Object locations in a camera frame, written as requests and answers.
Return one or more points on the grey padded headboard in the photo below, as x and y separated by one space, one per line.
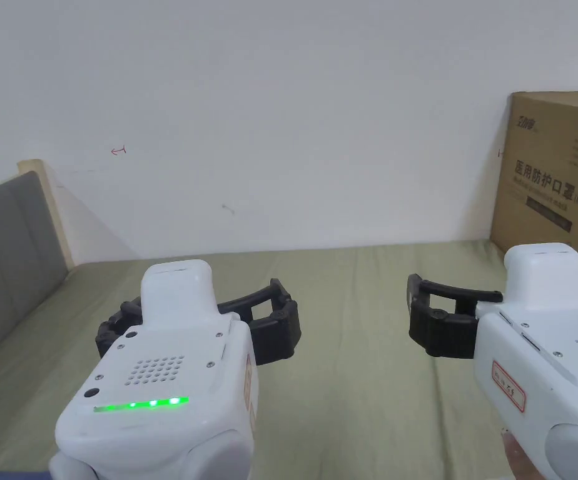
4 250

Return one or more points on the bed with pale green sheet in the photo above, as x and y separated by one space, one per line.
359 400

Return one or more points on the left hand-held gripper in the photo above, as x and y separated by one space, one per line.
169 360

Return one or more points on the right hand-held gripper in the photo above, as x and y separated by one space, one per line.
544 350

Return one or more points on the person's right hand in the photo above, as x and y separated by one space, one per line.
516 457

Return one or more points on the brown cardboard carton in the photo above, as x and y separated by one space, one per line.
544 150

